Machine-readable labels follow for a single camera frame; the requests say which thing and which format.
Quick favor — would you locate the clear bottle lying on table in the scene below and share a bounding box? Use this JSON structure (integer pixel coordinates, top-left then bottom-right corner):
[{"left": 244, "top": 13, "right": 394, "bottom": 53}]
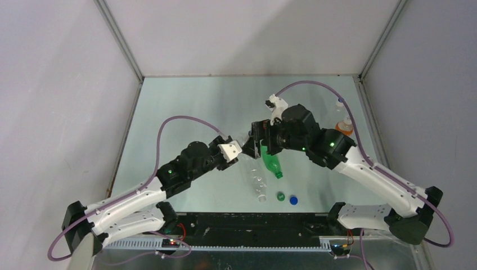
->
[{"left": 246, "top": 158, "right": 267, "bottom": 203}]

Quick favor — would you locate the clear plastic bottle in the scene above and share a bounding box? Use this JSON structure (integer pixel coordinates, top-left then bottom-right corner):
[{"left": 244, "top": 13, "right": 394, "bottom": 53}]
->
[{"left": 235, "top": 132, "right": 254, "bottom": 158}]

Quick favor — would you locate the orange drink bottle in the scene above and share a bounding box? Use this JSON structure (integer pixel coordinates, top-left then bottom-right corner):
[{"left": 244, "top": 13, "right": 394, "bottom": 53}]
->
[{"left": 335, "top": 115, "right": 354, "bottom": 137}]

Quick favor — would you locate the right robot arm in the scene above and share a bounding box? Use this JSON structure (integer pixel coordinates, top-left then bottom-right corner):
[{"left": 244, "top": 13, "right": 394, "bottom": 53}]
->
[{"left": 241, "top": 105, "right": 443, "bottom": 245}]

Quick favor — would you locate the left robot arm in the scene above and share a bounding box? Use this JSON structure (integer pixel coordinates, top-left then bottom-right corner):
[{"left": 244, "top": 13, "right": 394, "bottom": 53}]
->
[{"left": 62, "top": 136, "right": 242, "bottom": 254}]

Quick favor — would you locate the green bottle cap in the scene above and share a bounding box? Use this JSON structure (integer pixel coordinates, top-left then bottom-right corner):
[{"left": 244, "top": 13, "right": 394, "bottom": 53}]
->
[{"left": 276, "top": 192, "right": 286, "bottom": 201}]

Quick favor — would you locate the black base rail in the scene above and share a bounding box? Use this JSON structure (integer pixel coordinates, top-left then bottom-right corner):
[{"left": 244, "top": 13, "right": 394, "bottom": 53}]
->
[{"left": 158, "top": 212, "right": 347, "bottom": 247}]

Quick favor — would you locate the blue bottle cap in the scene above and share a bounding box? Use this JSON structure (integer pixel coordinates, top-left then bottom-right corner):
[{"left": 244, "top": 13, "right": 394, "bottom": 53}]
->
[{"left": 289, "top": 196, "right": 298, "bottom": 205}]

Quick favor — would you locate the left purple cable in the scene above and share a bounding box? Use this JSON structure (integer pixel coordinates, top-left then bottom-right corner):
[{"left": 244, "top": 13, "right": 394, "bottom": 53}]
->
[{"left": 47, "top": 116, "right": 227, "bottom": 262}]

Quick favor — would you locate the circuit board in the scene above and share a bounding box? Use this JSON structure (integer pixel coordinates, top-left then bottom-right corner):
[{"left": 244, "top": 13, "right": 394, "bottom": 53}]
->
[
  {"left": 330, "top": 244, "right": 353, "bottom": 259},
  {"left": 161, "top": 238, "right": 182, "bottom": 249}
]

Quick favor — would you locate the metal cable duct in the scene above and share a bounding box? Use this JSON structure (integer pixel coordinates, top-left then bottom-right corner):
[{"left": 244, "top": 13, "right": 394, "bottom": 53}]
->
[{"left": 104, "top": 237, "right": 331, "bottom": 252}]

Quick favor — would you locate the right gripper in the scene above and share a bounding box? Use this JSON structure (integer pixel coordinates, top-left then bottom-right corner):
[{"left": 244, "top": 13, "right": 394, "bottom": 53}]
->
[{"left": 241, "top": 116, "right": 308, "bottom": 159}]

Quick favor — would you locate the green plastic bottle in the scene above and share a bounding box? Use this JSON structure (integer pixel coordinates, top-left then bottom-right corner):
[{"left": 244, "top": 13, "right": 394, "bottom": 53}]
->
[{"left": 260, "top": 145, "right": 283, "bottom": 179}]

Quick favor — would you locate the right circuit board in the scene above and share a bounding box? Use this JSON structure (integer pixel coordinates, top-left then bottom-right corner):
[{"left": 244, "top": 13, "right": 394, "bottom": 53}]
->
[{"left": 330, "top": 244, "right": 353, "bottom": 259}]

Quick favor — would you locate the left circuit board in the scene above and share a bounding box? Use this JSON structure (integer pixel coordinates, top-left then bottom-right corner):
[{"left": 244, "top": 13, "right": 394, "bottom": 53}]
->
[{"left": 161, "top": 238, "right": 182, "bottom": 249}]

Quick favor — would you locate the clear bottle with blue cap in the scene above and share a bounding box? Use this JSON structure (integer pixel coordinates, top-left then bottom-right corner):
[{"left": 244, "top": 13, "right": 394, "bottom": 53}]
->
[{"left": 332, "top": 98, "right": 347, "bottom": 122}]

